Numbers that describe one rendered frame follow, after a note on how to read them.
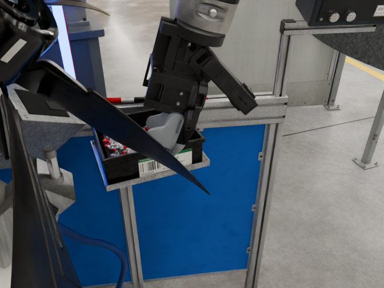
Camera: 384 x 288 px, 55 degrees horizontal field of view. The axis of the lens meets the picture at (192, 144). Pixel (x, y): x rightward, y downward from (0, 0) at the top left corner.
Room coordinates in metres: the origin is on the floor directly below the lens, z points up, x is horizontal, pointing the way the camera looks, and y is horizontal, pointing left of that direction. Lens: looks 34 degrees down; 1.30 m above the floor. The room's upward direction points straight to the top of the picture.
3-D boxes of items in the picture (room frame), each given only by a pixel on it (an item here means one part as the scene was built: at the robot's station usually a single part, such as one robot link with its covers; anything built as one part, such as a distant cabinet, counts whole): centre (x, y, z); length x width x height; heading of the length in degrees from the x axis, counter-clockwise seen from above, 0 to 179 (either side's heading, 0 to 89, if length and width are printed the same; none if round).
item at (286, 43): (0.90, -0.23, 0.96); 0.03 x 0.03 x 0.20; 7
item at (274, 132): (0.90, -0.23, 0.39); 0.04 x 0.04 x 0.78; 7
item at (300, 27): (0.91, -0.34, 1.04); 0.24 x 0.03 x 0.03; 97
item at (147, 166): (0.69, 0.10, 0.85); 0.22 x 0.17 x 0.07; 112
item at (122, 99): (0.85, 0.18, 0.87); 0.14 x 0.01 x 0.01; 93
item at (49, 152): (0.45, 0.21, 0.96); 0.02 x 0.02 x 0.06
